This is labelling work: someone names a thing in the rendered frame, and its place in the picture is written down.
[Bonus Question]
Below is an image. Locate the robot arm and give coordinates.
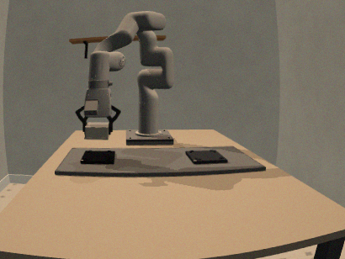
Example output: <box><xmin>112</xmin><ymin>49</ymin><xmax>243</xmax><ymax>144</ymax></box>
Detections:
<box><xmin>88</xmin><ymin>11</ymin><xmax>174</xmax><ymax>137</ymax></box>

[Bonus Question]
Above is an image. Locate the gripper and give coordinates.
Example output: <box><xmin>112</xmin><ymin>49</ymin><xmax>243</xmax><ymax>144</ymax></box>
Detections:
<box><xmin>76</xmin><ymin>87</ymin><xmax>121</xmax><ymax>135</ymax></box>

